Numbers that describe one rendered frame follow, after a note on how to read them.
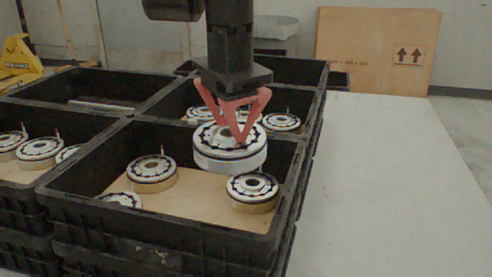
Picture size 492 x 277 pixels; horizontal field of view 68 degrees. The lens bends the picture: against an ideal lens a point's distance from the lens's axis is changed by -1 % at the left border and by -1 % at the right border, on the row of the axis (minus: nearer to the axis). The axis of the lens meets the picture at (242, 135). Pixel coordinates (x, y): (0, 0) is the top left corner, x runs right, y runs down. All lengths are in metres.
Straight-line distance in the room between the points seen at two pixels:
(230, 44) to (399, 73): 3.21
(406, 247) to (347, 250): 0.13
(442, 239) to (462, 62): 3.12
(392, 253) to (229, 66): 0.57
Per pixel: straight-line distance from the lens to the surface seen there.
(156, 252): 0.60
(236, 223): 0.68
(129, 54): 4.32
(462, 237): 0.97
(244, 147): 0.49
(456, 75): 3.98
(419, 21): 3.61
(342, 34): 3.53
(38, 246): 0.76
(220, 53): 0.44
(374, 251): 0.86
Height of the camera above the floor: 1.27
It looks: 28 degrees down
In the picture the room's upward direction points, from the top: straight up
